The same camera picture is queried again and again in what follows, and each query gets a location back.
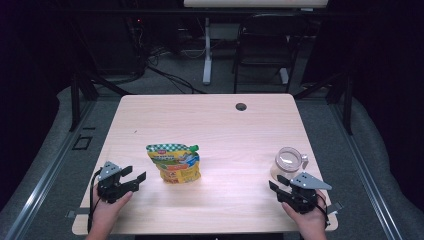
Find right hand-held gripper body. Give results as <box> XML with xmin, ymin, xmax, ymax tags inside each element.
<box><xmin>278</xmin><ymin>171</ymin><xmax>333</xmax><ymax>215</ymax></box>

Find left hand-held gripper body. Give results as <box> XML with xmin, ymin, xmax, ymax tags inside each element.
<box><xmin>96</xmin><ymin>161</ymin><xmax>140</xmax><ymax>204</ymax></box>

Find clear glass jar hinged lid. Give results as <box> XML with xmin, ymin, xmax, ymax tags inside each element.
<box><xmin>269</xmin><ymin>146</ymin><xmax>309</xmax><ymax>183</ymax></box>

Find yellow spout pouch green cap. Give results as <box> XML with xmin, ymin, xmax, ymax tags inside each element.
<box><xmin>145</xmin><ymin>143</ymin><xmax>202</xmax><ymax>185</ymax></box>

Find person's left hand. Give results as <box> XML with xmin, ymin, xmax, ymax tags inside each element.
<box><xmin>89</xmin><ymin>186</ymin><xmax>134</xmax><ymax>234</ymax></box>

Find person's right hand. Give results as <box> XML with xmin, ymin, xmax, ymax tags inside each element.
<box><xmin>281</xmin><ymin>190</ymin><xmax>329</xmax><ymax>234</ymax></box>

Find grey tape strip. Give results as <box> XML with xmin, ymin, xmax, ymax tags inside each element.
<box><xmin>325</xmin><ymin>201</ymin><xmax>344</xmax><ymax>216</ymax></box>
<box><xmin>66</xmin><ymin>207</ymin><xmax>92</xmax><ymax>219</ymax></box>

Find dark equipment cabinet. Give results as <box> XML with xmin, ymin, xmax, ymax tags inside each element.
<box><xmin>76</xmin><ymin>13</ymin><xmax>148</xmax><ymax>76</ymax></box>

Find white desk with white legs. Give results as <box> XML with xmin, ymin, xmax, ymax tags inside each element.
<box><xmin>183</xmin><ymin>0</ymin><xmax>329</xmax><ymax>86</ymax></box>

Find black chair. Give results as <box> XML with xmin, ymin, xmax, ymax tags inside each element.
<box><xmin>232</xmin><ymin>13</ymin><xmax>309</xmax><ymax>94</ymax></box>

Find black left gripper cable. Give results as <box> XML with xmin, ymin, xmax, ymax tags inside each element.
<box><xmin>87</xmin><ymin>168</ymin><xmax>103</xmax><ymax>234</ymax></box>

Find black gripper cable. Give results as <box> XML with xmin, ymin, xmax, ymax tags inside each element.
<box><xmin>314</xmin><ymin>193</ymin><xmax>331</xmax><ymax>229</ymax></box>
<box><xmin>87</xmin><ymin>168</ymin><xmax>103</xmax><ymax>234</ymax></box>

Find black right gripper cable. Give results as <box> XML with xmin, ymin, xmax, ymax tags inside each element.
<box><xmin>314</xmin><ymin>193</ymin><xmax>331</xmax><ymax>229</ymax></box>

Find aluminium floor rail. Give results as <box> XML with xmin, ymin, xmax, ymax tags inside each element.
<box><xmin>328</xmin><ymin>103</ymin><xmax>404</xmax><ymax>240</ymax></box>
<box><xmin>3</xmin><ymin>99</ymin><xmax>98</xmax><ymax>240</ymax></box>

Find black metal frame stand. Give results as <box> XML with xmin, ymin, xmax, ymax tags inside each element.
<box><xmin>293</xmin><ymin>71</ymin><xmax>354</xmax><ymax>136</ymax></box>
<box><xmin>68</xmin><ymin>71</ymin><xmax>131</xmax><ymax>133</ymax></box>

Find black floor cable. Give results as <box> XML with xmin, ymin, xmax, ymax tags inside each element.
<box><xmin>146</xmin><ymin>64</ymin><xmax>208</xmax><ymax>95</ymax></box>

